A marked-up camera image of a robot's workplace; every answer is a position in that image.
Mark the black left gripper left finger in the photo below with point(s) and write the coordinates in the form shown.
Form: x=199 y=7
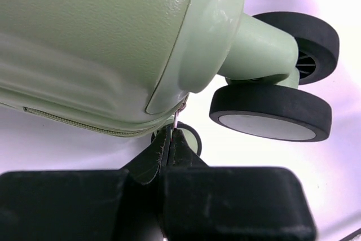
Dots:
x=116 y=204

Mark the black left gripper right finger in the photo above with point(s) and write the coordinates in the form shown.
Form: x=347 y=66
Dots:
x=201 y=202

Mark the green hardshell suitcase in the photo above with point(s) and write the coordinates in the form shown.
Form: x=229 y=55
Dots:
x=126 y=67

